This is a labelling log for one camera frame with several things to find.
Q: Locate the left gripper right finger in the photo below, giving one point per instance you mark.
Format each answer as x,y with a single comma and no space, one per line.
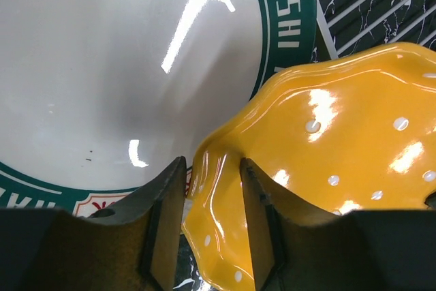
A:
295,245

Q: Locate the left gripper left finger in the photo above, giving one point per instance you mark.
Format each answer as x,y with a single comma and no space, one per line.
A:
129,245

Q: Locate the yellow dotted scalloped plate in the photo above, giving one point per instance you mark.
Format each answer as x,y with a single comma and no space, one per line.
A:
352,133

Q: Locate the white plate green rim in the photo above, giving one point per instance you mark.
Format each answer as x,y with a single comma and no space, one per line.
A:
99,96

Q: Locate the grey wire dish rack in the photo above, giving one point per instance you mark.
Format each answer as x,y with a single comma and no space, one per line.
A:
357,25

